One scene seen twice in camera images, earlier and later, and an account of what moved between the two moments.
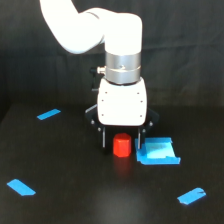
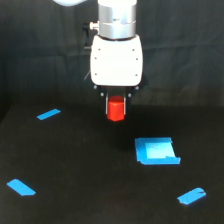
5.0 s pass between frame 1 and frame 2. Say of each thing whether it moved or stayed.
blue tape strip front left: stayed
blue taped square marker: stayed
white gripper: moved
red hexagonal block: moved
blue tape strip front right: stayed
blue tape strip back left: stayed
